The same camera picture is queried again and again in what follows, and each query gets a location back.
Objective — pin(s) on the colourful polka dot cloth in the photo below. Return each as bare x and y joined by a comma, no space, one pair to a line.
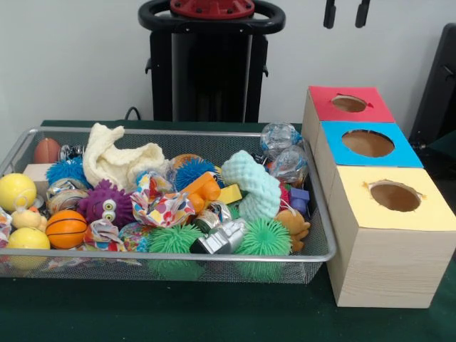
160,206

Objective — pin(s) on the wooden box with three holes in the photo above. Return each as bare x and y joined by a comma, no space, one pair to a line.
385,263

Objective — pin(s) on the mint green foam cloth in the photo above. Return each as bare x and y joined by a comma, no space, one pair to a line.
256,189

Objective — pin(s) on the blue spiky ball with eyes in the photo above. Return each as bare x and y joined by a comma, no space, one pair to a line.
192,173

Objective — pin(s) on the green spiky ball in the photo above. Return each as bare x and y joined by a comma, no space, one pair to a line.
265,239
174,241

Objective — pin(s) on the cream knitted cloth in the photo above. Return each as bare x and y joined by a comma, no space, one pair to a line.
114,160

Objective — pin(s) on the purple furry monster toy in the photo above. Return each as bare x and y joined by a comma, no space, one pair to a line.
96,203

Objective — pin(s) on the dark green table cloth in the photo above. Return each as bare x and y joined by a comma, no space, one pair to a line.
214,313

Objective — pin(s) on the orange toy basketball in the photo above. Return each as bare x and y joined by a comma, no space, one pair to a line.
65,229

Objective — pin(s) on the yellow ball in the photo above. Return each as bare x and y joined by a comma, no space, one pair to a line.
27,239

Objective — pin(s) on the black monitor panel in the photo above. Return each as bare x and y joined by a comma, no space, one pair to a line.
438,92

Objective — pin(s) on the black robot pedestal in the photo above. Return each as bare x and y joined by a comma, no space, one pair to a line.
206,71

